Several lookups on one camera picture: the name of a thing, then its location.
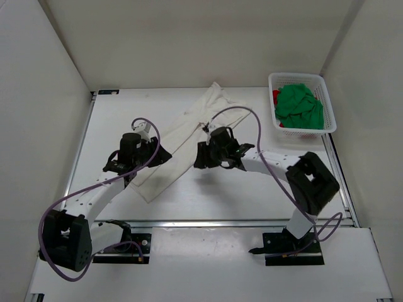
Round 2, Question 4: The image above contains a white t shirt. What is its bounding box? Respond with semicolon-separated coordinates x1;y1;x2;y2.
130;82;249;203

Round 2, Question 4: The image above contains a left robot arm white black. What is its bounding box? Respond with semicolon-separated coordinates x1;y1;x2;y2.
39;133;172;272

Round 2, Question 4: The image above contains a blue label sticker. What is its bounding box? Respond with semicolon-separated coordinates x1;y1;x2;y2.
98;89;120;95

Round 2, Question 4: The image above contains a red t shirt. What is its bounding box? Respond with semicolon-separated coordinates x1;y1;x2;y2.
273;89;281;108

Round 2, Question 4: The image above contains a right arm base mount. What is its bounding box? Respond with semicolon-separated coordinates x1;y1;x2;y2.
249;229;324;266

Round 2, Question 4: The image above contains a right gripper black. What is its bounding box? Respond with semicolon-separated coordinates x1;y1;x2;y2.
195;140;229;169

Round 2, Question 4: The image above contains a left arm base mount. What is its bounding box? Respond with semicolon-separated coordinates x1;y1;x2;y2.
90;220;152;265

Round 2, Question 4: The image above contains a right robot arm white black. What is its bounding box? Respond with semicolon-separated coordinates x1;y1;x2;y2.
193;126;340;252

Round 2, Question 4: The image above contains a white plastic basket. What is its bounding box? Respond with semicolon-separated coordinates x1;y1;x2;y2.
268;72;337;137

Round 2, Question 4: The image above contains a green t shirt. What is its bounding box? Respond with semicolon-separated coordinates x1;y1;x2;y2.
275;83;324;130

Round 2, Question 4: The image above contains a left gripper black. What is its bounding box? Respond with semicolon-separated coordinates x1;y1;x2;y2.
133;137;173;168

